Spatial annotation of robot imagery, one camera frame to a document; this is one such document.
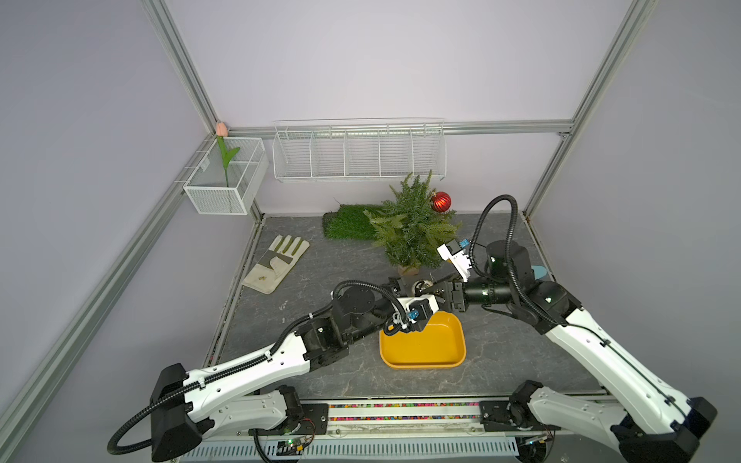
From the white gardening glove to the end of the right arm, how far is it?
66cm

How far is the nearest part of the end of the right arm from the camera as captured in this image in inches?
22.1

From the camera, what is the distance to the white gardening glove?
1.01 m
